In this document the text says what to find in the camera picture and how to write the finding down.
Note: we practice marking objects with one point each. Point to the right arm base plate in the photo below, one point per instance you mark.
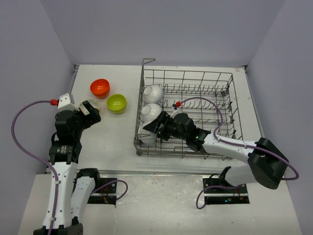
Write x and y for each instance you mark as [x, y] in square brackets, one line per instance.
[219, 196]

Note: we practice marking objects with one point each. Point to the white bowl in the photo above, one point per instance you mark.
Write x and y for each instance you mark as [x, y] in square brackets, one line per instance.
[153, 94]
[150, 111]
[145, 136]

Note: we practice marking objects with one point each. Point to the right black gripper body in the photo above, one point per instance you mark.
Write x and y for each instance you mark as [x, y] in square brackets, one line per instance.
[170, 129]

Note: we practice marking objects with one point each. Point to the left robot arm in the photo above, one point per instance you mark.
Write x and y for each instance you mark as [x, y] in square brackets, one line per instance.
[70, 187]

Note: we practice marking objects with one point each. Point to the orange bowl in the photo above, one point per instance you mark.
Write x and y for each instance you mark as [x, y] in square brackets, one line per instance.
[105, 94]
[98, 83]

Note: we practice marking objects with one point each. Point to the grey wire dish rack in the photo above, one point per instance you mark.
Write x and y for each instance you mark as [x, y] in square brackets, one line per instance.
[205, 99]

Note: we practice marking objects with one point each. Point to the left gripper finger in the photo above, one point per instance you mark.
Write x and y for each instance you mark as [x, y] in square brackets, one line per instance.
[85, 107]
[94, 116]

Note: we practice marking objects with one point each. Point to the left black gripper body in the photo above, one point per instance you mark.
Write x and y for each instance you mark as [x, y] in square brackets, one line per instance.
[83, 121]

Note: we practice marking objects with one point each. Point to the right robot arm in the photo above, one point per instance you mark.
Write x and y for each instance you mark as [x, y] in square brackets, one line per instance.
[263, 161]

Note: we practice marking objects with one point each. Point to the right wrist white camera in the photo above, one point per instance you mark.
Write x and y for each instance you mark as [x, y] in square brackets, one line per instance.
[176, 111]

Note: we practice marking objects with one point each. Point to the floral patterned bowl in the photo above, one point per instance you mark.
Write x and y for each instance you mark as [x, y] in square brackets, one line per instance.
[95, 104]

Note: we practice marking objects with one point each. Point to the white bowl front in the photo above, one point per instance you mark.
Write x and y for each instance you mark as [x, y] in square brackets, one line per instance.
[145, 136]

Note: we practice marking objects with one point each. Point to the lime green bowl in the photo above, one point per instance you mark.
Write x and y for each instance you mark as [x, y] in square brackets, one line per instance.
[116, 99]
[117, 108]

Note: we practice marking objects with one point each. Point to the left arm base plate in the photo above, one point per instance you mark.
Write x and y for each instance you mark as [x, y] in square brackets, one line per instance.
[106, 195]

